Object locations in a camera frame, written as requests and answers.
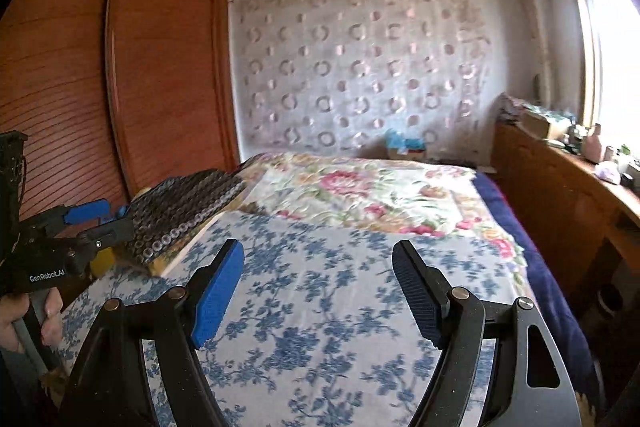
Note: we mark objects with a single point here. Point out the pink bottle on cabinet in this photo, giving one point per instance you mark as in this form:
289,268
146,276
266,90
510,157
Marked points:
592,147

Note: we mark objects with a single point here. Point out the navy blue blanket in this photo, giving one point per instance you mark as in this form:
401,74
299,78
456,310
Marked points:
562,324

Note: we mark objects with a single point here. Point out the circle-patterned sheer curtain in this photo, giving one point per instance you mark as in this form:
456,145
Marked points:
354,77

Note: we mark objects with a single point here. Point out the yellow plush toy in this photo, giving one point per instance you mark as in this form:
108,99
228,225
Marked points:
103,262

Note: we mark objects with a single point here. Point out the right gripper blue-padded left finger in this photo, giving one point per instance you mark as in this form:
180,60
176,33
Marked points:
109,385

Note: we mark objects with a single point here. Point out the long wooden side cabinet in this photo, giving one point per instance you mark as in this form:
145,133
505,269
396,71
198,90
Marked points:
584,228

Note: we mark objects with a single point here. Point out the brown wooden wardrobe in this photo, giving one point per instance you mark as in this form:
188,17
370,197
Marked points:
116,95

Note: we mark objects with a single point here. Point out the box with blue items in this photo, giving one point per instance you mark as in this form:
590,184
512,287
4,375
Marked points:
406,146

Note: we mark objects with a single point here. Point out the cardboard box on cabinet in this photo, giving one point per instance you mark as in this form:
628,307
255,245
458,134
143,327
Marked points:
543,127

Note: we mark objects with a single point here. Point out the window with wooden frame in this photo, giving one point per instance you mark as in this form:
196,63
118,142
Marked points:
610,41

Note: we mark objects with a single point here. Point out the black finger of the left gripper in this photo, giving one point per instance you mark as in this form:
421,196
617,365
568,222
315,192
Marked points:
112,233

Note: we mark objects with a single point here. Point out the pink floral bed quilt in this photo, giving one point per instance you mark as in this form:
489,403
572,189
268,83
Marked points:
388,196

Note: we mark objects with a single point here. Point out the tied patterned window curtain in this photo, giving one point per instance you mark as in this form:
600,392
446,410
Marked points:
537,11

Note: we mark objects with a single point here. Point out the navy patterned silk garment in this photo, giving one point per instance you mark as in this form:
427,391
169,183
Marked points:
173,209

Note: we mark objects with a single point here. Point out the person's left hand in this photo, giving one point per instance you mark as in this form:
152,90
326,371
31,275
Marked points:
14,309

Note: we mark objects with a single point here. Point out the blue floral white sheet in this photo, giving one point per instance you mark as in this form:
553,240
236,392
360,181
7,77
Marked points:
318,332

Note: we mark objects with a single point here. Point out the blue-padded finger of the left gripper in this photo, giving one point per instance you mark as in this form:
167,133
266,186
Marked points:
99,209

